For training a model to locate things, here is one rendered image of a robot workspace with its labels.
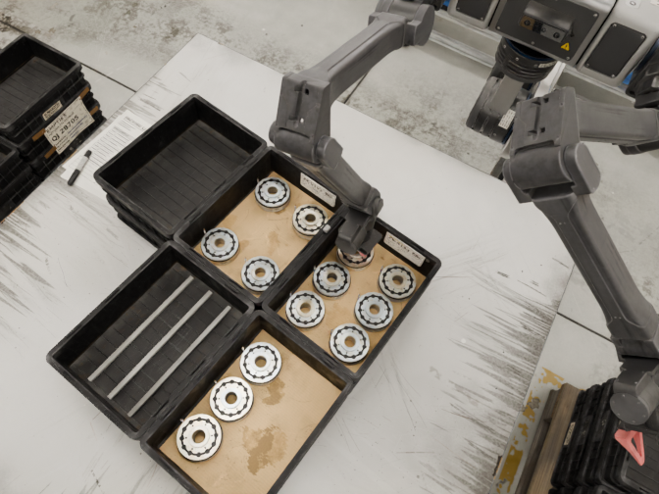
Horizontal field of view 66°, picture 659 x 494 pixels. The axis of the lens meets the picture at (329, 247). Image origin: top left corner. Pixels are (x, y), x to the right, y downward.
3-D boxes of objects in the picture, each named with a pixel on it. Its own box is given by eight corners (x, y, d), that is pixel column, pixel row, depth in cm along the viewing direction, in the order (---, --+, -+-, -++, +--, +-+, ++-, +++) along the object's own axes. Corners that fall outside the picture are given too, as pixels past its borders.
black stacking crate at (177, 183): (200, 119, 165) (194, 93, 155) (270, 167, 158) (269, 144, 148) (104, 198, 149) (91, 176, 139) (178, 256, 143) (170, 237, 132)
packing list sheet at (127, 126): (123, 107, 178) (122, 106, 178) (177, 136, 174) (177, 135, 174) (55, 172, 164) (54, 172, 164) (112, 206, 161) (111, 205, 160)
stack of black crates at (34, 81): (67, 108, 245) (24, 31, 205) (116, 135, 240) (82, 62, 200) (3, 166, 228) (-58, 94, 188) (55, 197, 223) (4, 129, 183)
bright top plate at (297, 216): (307, 198, 149) (307, 197, 148) (334, 217, 147) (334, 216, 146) (285, 222, 145) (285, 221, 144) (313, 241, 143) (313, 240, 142)
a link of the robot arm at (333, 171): (333, 128, 80) (277, 111, 84) (319, 162, 80) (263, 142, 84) (389, 198, 120) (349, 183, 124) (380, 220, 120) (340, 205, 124)
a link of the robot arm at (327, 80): (319, 95, 73) (262, 78, 76) (320, 172, 82) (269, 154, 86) (437, -2, 100) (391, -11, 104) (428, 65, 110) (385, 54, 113)
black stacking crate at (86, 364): (178, 258, 142) (170, 239, 132) (259, 321, 136) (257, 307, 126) (63, 370, 127) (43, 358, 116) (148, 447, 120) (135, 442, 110)
